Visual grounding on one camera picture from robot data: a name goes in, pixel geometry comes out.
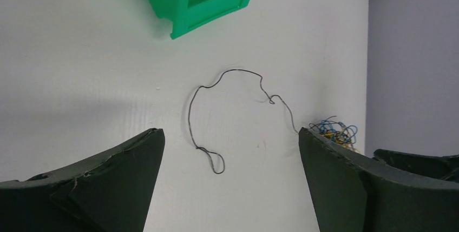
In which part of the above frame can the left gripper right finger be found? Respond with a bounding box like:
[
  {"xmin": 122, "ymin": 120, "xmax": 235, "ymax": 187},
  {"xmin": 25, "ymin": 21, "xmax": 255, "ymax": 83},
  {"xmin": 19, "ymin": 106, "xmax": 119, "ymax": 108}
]
[{"xmin": 299, "ymin": 128, "xmax": 458, "ymax": 231}]

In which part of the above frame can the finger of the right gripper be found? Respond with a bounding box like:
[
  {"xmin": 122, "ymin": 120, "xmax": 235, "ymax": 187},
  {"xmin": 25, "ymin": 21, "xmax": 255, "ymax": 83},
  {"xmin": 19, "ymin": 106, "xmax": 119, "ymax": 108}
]
[{"xmin": 373, "ymin": 149, "xmax": 458, "ymax": 183}]

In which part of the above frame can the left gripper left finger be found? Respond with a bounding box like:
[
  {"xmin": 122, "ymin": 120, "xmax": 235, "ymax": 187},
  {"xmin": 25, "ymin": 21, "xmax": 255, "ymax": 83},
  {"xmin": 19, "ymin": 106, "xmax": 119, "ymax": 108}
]
[{"xmin": 1, "ymin": 128, "xmax": 165, "ymax": 231}]

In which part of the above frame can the blue yellow wire bundle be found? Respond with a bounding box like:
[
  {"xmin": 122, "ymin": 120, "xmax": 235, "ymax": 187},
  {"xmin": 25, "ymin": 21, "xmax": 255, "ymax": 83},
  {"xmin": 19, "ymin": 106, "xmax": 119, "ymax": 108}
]
[{"xmin": 308, "ymin": 116, "xmax": 359, "ymax": 151}]

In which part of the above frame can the black thin wire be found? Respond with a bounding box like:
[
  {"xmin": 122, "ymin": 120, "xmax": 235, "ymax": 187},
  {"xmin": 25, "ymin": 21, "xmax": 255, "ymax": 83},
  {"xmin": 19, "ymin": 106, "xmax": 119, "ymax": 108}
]
[{"xmin": 187, "ymin": 69, "xmax": 300, "ymax": 175}]

